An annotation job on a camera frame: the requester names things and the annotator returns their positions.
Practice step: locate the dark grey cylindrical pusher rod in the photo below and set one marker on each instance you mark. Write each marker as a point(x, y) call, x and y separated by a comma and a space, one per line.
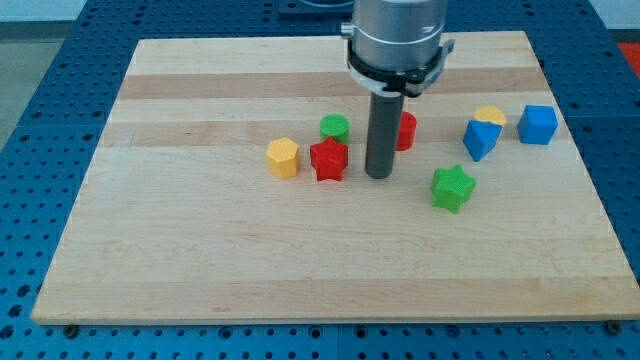
point(383, 129)

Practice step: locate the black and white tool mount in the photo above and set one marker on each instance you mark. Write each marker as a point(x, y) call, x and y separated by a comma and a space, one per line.
point(387, 83)

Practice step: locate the yellow hexagon block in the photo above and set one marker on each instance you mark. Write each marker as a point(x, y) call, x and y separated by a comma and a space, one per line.
point(283, 157)

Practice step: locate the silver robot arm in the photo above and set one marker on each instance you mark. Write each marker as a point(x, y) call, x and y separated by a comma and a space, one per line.
point(393, 51)

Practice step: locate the red star block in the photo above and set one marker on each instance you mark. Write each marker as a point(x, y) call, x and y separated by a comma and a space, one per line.
point(329, 158)

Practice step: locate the green star block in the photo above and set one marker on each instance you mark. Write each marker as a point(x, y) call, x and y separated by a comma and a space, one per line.
point(451, 188)

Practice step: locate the red cylinder block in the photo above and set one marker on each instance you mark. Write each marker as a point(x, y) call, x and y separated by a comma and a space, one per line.
point(407, 131)

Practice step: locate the green cylinder block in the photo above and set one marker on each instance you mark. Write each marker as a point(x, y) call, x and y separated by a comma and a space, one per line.
point(336, 126)

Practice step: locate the yellow half-round block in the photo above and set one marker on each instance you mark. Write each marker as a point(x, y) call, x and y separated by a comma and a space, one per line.
point(490, 114)

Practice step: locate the blue triangle block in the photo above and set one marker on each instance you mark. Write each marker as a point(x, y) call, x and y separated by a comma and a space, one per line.
point(480, 138)

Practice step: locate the blue cube block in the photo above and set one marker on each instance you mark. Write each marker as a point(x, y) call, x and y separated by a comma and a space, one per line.
point(537, 124)

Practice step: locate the wooden board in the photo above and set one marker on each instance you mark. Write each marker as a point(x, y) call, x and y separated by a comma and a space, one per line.
point(179, 221)

